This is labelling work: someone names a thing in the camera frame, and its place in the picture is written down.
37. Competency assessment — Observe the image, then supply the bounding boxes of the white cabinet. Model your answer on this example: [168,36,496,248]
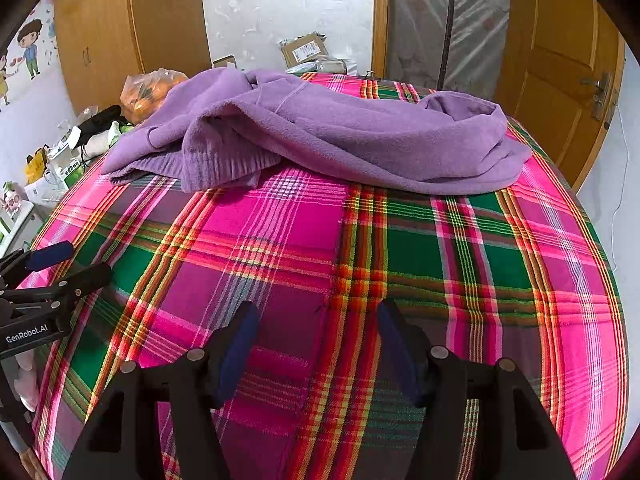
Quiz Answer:
[0,200,36,256]

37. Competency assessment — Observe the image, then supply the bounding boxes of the brown cardboard box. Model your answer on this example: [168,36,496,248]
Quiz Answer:
[279,32,331,68]

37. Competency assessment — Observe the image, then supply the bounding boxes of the person's left hand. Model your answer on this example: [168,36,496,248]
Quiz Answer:
[14,350,40,411]

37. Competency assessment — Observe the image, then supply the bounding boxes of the grey parcel bag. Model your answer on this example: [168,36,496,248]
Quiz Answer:
[285,57,356,76]

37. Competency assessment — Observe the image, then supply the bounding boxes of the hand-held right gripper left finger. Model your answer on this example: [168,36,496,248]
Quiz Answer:
[62,301,261,480]

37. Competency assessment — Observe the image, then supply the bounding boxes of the purple sweater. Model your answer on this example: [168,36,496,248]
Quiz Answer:
[100,67,533,196]

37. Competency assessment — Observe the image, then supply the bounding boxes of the wooden wardrobe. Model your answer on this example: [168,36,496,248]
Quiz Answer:
[52,0,211,116]

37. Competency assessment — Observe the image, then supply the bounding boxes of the wooden door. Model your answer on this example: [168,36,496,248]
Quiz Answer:
[492,0,626,193]

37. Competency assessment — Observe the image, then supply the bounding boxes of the yellow bag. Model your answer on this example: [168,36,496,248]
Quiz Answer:
[25,147,51,183]

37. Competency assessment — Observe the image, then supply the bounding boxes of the cartoon couple wall sticker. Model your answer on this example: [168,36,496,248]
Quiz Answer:
[0,0,58,111]

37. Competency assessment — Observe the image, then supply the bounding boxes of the pink green plaid bed sheet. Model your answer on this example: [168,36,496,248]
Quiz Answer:
[30,72,626,480]

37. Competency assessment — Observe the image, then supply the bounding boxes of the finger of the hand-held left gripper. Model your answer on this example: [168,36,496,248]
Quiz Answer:
[0,241,75,288]
[0,262,112,311]

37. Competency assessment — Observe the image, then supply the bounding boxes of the clear plastic door curtain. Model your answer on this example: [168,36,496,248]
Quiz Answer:
[387,0,511,93]

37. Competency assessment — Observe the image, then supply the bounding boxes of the metal door handle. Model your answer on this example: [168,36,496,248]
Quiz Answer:
[580,72,613,121]

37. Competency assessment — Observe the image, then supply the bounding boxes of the bag of oranges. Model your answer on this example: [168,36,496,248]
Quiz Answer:
[120,69,190,125]

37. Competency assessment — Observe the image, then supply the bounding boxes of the wooden door frame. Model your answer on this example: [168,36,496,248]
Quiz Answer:
[371,0,391,81]

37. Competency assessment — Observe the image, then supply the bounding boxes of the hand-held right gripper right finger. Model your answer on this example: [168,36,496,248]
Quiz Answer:
[376,299,578,480]

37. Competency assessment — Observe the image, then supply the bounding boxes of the black cloth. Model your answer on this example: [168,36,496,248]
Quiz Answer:
[75,105,123,136]

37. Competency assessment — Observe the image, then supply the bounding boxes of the green white tissue pack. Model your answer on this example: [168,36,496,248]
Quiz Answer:
[102,121,133,148]

